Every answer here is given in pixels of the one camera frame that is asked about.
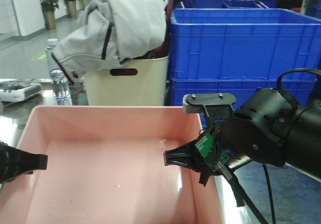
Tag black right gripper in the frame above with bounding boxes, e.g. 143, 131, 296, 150
164, 88, 286, 185

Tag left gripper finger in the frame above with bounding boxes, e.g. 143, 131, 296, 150
1, 141, 48, 183

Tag pink plastic bin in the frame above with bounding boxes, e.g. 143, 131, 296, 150
1, 106, 223, 223

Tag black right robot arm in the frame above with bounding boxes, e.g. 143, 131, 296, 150
187, 88, 320, 180

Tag white handheld controller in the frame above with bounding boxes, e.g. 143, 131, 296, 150
1, 80, 41, 102

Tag lower large blue crate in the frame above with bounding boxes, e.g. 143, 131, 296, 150
170, 78, 315, 108

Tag large blue crate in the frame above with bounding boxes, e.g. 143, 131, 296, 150
170, 8, 320, 80
170, 78, 315, 108

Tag clear water bottle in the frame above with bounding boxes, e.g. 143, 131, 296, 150
45, 38, 72, 105

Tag cream plastic basket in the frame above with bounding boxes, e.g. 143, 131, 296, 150
84, 56, 168, 106

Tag upper large blue crate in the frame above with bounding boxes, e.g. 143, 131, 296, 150
170, 8, 320, 80

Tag grey jacket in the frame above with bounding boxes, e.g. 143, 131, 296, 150
52, 0, 173, 84

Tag potted green plant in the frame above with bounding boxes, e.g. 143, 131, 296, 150
40, 0, 59, 30

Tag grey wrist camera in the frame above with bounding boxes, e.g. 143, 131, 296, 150
182, 93, 237, 115

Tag black cable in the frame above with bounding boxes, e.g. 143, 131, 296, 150
218, 163, 276, 224

